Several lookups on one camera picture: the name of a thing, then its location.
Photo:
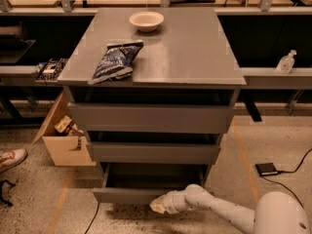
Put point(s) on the tan item in box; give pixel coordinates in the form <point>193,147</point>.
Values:
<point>63,126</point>

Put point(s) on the grey top drawer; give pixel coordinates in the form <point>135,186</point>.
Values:
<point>154,110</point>

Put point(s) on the cardboard box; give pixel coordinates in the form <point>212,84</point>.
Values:
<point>67,150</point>

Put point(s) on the black patterned notebook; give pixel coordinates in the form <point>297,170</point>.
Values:
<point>50,70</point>

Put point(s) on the grey drawer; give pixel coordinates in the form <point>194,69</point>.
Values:
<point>153,148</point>
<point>154,110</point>
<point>132,183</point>

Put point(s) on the white bowl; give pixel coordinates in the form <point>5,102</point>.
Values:
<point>146,21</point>

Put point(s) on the hand sanitizer bottle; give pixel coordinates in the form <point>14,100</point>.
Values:
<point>286,63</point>

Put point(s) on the grey drawer cabinet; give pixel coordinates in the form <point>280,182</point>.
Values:
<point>189,50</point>

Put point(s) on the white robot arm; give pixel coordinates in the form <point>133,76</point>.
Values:
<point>275,213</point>

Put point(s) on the black foot pedal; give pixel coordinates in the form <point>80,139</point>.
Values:
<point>266,169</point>

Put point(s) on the grey bottom drawer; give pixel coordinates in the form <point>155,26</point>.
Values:
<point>132,183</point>

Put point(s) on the grey middle drawer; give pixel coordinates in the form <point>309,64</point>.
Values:
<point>153,148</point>

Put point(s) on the blue chip bag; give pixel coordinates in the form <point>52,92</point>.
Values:
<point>116,62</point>

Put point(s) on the red and white shoe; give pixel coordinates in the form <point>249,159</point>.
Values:
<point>10,159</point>

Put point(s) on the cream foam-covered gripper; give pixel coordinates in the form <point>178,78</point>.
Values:
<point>171,203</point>

